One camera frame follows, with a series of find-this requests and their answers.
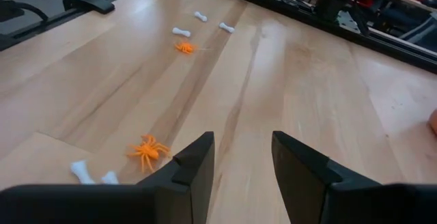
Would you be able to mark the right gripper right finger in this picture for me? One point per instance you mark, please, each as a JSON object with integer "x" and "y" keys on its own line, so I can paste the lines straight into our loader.
{"x": 341, "y": 203}

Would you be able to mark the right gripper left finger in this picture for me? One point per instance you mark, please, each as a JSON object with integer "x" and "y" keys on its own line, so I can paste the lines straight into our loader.
{"x": 136, "y": 203}

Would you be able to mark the white plastic bone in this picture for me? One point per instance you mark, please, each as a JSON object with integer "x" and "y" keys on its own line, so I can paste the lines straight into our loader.
{"x": 181, "y": 31}
{"x": 110, "y": 178}
{"x": 226, "y": 27}
{"x": 82, "y": 172}
{"x": 200, "y": 16}

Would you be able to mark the orange plastic spider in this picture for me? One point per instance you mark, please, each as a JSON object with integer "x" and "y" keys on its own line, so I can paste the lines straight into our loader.
{"x": 185, "y": 47}
{"x": 148, "y": 152}

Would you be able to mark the grey metal arm base plate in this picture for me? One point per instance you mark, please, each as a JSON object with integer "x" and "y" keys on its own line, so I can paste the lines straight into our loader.
{"x": 348, "y": 22}

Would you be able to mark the black aluminium table frame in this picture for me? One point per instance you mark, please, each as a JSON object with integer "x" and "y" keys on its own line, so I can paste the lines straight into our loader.
{"x": 88, "y": 2}

